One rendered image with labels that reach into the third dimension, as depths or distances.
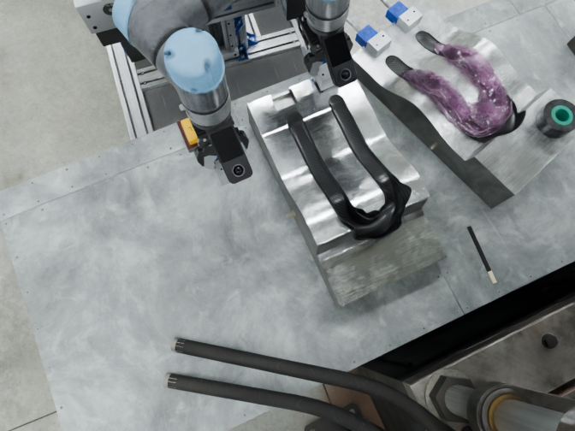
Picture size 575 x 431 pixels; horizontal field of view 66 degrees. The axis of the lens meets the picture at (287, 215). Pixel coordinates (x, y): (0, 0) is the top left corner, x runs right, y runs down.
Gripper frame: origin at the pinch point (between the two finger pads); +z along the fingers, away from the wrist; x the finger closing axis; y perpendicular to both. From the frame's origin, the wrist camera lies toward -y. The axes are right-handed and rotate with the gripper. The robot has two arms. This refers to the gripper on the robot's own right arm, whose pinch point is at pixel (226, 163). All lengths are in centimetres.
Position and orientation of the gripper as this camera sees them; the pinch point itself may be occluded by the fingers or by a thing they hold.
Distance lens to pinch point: 93.0
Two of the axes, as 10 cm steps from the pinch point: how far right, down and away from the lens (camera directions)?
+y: -4.1, -8.8, 2.2
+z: -0.2, 2.6, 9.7
